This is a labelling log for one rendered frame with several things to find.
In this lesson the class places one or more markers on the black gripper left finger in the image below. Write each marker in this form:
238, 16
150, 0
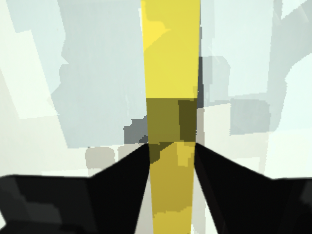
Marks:
107, 202

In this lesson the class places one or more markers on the yellow bar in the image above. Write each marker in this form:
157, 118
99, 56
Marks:
170, 30

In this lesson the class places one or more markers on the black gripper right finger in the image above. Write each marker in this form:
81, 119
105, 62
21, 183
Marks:
242, 201

